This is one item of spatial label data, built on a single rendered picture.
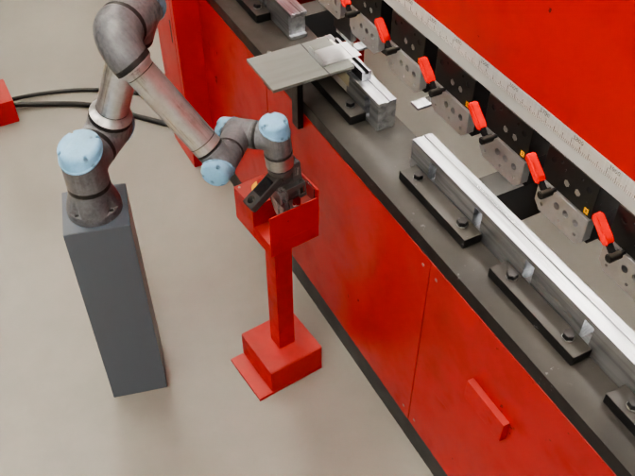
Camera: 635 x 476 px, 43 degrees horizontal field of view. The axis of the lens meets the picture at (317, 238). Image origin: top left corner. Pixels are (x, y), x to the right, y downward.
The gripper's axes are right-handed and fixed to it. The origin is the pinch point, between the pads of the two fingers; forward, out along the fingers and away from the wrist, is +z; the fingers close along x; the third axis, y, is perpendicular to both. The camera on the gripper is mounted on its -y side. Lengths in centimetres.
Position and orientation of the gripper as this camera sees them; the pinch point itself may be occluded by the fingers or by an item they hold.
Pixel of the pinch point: (281, 220)
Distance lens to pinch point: 227.7
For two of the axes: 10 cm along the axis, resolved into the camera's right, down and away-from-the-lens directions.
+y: 8.3, -4.5, 3.3
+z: 0.7, 6.7, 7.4
